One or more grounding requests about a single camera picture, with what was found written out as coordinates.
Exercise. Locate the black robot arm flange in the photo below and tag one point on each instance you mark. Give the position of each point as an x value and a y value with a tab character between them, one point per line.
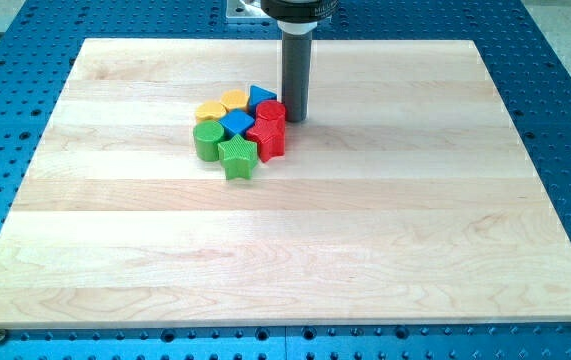
299	12

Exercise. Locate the red star block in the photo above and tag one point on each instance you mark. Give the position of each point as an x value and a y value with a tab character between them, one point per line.
269	137

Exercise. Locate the green star block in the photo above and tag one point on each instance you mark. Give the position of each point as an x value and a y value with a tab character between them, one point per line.
238	157

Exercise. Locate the red cylinder block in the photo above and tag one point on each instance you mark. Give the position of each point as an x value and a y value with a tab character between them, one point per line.
272	111

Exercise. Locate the blue cube block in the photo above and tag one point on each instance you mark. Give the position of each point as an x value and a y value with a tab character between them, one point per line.
236	122

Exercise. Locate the blue triangle block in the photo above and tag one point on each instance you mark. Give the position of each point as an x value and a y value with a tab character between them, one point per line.
257	95

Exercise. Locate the green cylinder block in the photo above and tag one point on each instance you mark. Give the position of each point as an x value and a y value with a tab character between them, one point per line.
207	135

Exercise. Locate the yellow hexagon block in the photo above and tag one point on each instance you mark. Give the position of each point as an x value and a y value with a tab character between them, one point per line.
235	99

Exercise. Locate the yellow half-round block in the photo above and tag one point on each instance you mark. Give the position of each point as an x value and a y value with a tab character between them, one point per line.
210	111

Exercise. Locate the light wooden board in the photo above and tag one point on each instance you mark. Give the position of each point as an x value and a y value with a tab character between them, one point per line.
406	197

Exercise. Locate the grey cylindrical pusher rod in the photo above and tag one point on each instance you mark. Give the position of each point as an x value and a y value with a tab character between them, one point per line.
296	50

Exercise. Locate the silver mounting plate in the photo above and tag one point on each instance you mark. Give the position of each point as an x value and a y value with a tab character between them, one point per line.
244	10

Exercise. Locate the left board stop screw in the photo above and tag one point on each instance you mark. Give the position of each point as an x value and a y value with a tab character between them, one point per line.
3	336

